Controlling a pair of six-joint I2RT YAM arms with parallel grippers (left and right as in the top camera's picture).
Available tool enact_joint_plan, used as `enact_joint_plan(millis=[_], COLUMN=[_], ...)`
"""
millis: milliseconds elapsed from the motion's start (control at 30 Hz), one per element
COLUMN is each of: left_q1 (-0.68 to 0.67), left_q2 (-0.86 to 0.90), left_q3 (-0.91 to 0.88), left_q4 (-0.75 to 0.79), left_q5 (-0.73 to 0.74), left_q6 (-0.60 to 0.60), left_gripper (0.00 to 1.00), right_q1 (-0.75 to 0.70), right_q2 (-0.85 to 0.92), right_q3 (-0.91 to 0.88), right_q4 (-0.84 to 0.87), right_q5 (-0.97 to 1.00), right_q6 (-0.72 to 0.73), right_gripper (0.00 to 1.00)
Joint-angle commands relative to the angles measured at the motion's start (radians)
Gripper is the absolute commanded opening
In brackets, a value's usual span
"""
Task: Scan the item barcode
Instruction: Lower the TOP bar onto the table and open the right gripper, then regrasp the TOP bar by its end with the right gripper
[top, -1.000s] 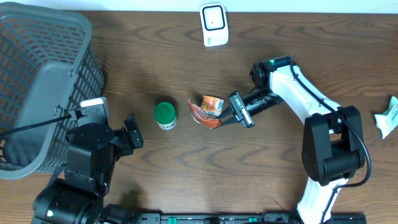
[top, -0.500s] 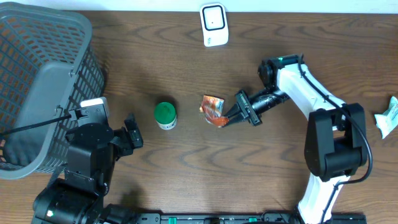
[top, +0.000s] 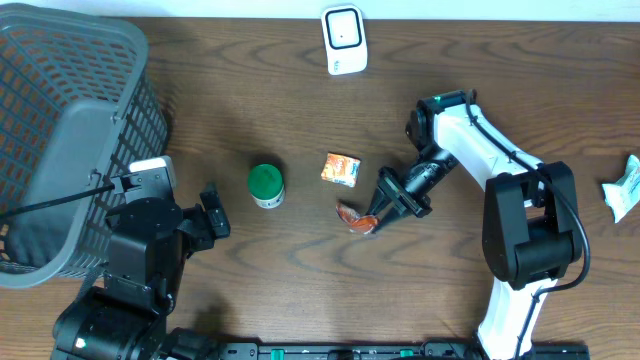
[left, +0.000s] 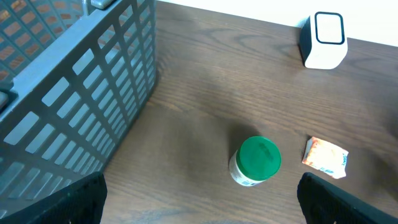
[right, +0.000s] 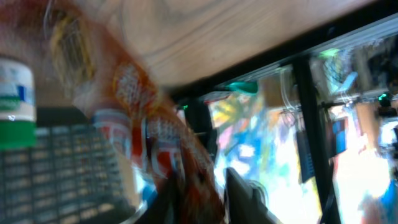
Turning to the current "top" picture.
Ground red chocolate bar wrapper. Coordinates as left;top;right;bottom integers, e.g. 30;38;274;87
336;203;380;234

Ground orange snack packet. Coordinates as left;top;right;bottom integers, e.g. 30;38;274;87
321;153;361;188

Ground teal white tissue pack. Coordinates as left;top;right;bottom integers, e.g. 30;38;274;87
602;155;639;223

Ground camera cable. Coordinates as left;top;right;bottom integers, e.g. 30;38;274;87
0;183;117;220
464;89;592;360

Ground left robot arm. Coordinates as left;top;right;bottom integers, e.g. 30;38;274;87
51;184;231;360

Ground right camera cable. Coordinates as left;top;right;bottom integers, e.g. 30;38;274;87
464;89;592;360

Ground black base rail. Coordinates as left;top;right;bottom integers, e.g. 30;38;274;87
214;341;591;360

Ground grey plastic mesh basket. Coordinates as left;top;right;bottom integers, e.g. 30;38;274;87
1;3;169;288

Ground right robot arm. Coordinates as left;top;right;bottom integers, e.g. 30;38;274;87
367;90;591;359

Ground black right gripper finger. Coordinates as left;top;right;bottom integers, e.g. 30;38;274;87
372;207;412;233
366;192;391;215

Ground green lid white jar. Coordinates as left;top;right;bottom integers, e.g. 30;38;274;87
247;164;286;209

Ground left camera cable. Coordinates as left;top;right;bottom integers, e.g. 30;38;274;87
0;183;117;220

